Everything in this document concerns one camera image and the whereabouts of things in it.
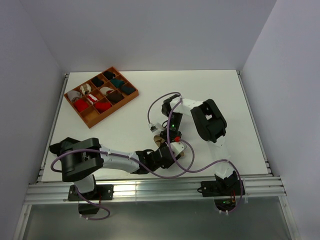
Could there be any beige argyle sock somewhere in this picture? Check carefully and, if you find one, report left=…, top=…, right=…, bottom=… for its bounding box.
left=153, top=134, right=185, bottom=159

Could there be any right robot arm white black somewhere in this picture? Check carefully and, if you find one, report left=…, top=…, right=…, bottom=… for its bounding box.
left=161, top=94, right=241, bottom=195

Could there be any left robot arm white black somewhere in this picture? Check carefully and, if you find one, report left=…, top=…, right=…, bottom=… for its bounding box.
left=49, top=137, right=175, bottom=200

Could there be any dark green rolled sock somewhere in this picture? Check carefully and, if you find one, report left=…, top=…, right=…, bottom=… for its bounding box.
left=120, top=85, right=136, bottom=95

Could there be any teal rolled sock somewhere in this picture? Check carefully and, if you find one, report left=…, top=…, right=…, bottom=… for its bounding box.
left=110, top=78, right=125, bottom=89

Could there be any white red rolled sock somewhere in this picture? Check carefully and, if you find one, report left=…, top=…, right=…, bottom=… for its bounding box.
left=99, top=86, right=114, bottom=96

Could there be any orange divided sock tray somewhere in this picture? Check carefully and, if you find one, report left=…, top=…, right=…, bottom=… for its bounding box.
left=64, top=66, right=139, bottom=128

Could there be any red white striped sock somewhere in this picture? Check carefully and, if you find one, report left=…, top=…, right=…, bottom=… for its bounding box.
left=86, top=94, right=99, bottom=105

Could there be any black blue patterned sock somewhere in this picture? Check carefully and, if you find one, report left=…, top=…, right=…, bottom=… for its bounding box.
left=49, top=137, right=80, bottom=157

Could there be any black rolled sock far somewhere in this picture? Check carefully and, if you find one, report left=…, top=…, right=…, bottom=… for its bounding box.
left=102, top=71, right=116, bottom=80

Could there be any black rolled sock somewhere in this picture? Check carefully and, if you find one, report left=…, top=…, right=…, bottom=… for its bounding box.
left=102, top=71, right=116, bottom=80
left=91, top=77, right=105, bottom=88

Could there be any black rolled sock middle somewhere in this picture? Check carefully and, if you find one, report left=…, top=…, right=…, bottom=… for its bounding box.
left=91, top=77, right=105, bottom=88

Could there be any beige brown rolled sock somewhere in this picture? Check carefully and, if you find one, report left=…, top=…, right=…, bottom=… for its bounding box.
left=79, top=83, right=92, bottom=95

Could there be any grey rolled sock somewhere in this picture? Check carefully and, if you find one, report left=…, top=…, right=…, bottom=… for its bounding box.
left=67, top=90, right=83, bottom=103

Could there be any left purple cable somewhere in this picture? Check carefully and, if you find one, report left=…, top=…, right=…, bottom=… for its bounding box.
left=50, top=139, right=196, bottom=221

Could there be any purple cable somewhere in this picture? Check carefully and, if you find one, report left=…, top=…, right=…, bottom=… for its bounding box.
left=147, top=91, right=244, bottom=213
left=50, top=139, right=196, bottom=221

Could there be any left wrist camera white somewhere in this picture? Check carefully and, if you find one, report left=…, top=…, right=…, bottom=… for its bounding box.
left=170, top=136, right=185, bottom=158

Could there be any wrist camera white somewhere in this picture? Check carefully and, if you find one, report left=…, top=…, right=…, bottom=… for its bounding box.
left=170, top=136, right=185, bottom=158
left=148, top=122, right=163, bottom=133

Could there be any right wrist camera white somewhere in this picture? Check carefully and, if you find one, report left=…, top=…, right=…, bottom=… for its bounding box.
left=148, top=122, right=163, bottom=133

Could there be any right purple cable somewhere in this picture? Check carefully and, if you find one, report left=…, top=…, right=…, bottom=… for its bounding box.
left=147, top=91, right=244, bottom=213

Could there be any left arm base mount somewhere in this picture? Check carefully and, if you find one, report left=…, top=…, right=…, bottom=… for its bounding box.
left=67, top=184, right=114, bottom=217

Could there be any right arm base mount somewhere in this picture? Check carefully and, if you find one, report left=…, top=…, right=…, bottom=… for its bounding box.
left=197, top=180, right=246, bottom=213

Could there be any aluminium rail frame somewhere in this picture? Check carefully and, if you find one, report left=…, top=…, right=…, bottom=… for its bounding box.
left=13, top=70, right=301, bottom=240

